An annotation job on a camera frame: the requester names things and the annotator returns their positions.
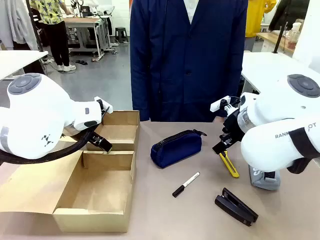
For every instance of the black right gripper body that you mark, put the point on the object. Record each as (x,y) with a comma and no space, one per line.
(232,125)

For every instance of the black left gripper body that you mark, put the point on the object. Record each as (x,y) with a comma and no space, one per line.
(94,138)

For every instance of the small cardboard box with lid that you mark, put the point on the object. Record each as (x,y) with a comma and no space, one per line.
(120,132)

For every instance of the yellow utility knife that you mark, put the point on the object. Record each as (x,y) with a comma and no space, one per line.
(231,167)

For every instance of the navy blue pencil case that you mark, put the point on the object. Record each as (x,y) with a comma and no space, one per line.
(175,150)

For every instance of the white marker black cap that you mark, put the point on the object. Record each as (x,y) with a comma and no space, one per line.
(186,185)

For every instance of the grey fabric pouch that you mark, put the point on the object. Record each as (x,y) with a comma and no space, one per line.
(265,183)

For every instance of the black stapler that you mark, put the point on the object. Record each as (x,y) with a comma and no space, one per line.
(235,206)

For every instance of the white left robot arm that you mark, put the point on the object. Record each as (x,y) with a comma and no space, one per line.
(32,112)

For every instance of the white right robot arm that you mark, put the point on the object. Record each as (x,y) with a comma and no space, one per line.
(275,112)

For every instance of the large open cardboard box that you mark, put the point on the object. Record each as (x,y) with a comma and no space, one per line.
(95,190)

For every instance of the white table with dark underside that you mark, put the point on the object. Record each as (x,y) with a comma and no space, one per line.
(262,65)

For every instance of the black shoes on floor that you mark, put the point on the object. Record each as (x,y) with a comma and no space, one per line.
(81,61)

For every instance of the person in navy coat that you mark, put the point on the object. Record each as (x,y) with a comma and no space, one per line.
(175,62)

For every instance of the light wooden side table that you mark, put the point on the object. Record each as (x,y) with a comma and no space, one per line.
(272,37)

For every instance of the black thin lamp pole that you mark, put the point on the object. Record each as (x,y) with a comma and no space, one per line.
(280,40)

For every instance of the white table with white legs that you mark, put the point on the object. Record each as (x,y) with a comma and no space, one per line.
(17,61)

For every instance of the person in yellow jacket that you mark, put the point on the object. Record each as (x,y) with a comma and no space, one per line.
(255,17)

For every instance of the dark plastic stool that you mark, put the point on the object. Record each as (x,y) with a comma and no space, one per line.
(121,30)

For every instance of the clear plastic bottle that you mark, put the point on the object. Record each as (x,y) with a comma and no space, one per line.
(295,32)

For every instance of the wooden top background desk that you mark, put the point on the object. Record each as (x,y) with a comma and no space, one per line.
(80,20)

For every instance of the person in black jacket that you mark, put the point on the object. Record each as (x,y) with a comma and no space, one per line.
(292,12)

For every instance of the person in yellow floral shirt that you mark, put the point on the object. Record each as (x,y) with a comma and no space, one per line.
(50,12)

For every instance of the person in grey hoodie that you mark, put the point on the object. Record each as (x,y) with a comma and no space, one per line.
(15,20)

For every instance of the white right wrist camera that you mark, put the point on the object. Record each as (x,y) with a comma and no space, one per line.
(216,106)

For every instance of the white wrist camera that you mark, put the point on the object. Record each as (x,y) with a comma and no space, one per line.
(216,106)
(108,108)

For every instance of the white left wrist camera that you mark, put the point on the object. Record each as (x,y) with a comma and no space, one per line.
(108,108)

